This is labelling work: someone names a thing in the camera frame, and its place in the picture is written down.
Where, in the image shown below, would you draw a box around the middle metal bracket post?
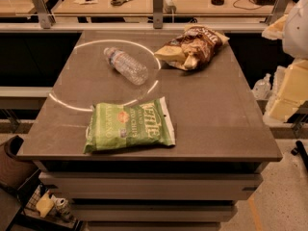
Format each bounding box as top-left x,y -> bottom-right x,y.
153,0 -> 164,29

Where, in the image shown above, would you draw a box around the black-handled scissors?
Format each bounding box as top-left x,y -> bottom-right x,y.
110,0 -> 133,6

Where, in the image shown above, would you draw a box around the yellow cloth on shelf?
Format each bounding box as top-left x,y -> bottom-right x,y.
36,192 -> 54,218

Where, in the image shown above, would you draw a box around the green Kettle chips bag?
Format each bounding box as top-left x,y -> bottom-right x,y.
84,97 -> 175,153

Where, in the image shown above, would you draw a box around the white power strip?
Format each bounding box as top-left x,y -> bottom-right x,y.
164,0 -> 176,13

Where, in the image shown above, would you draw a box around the metal bracket post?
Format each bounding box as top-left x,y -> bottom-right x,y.
265,0 -> 295,26
153,0 -> 164,29
32,0 -> 55,29

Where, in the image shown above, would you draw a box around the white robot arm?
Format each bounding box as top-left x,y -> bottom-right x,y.
282,0 -> 308,59

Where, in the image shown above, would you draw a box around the right metal bracket post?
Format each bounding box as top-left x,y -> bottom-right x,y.
265,0 -> 295,26

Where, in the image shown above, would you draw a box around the clear plastic water bottle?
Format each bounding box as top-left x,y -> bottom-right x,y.
103,47 -> 148,86

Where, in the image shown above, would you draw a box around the brown crumpled chips bag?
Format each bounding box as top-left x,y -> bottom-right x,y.
154,25 -> 229,71

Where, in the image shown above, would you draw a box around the left metal bracket post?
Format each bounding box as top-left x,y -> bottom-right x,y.
32,0 -> 55,29

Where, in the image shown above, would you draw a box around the brown chair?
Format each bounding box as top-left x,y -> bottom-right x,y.
0,135 -> 42,207

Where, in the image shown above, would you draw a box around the yellow foam blocks pile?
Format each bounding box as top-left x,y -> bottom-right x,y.
266,59 -> 308,122

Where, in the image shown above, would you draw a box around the background plastic bottle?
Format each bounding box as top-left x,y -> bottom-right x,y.
252,73 -> 271,99

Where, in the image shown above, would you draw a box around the black cable on desk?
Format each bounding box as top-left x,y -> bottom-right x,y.
232,0 -> 264,11

